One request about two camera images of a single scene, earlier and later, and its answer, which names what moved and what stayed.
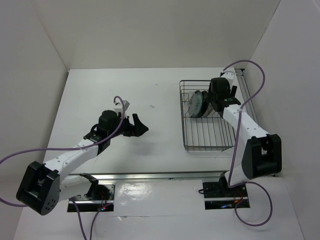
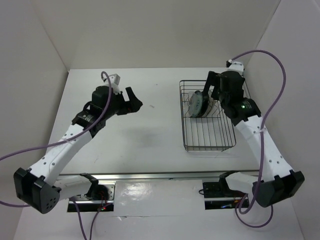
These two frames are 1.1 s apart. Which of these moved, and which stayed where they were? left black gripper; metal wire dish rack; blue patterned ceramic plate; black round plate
Moved: left black gripper
Stayed: black round plate; blue patterned ceramic plate; metal wire dish rack
